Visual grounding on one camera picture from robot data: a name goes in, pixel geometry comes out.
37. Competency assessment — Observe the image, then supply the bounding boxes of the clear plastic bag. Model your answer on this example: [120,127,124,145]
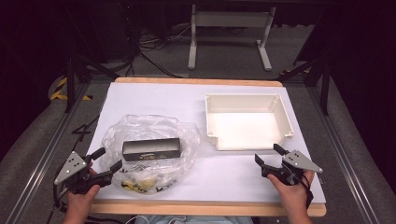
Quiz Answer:
[100,114,202,195]

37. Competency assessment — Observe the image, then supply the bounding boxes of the yellow and black packet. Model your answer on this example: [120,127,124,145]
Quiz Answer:
[120,175,176,194]

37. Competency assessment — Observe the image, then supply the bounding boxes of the white plastic bin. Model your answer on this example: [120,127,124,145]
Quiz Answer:
[204,92,295,152]

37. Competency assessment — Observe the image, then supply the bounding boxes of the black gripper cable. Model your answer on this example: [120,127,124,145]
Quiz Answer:
[46,161,70,224]
[297,175,315,210]

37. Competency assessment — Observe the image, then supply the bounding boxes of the black floor tape mark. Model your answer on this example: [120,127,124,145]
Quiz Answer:
[70,114,101,145]

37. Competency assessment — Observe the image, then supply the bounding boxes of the yellow and black floor tape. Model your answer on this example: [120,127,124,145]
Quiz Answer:
[49,77,93,102]

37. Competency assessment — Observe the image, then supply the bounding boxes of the person's right hand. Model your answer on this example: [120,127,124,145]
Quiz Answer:
[266,169,316,216]

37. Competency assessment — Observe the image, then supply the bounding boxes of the aluminium floor rail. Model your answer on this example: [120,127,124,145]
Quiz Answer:
[4,82,92,224]
[305,86,380,224]

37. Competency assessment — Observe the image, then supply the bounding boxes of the white metal stand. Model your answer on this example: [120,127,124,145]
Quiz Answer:
[187,4,277,72]

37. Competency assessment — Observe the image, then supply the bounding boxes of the black cardboard box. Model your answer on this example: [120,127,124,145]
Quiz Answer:
[121,137,182,162]

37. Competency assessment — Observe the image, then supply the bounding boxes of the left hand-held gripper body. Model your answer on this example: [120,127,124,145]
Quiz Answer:
[53,150,114,196]

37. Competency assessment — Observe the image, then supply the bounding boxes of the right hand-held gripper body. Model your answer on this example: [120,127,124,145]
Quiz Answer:
[261,149,324,187]

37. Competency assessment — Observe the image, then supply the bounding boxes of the person's left hand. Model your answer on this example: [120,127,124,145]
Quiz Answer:
[65,167,103,217]

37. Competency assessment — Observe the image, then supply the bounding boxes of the white paper sheet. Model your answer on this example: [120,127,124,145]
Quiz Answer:
[87,81,327,205]

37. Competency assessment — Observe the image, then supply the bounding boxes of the black floor cables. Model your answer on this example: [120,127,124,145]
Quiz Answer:
[122,18,191,79]

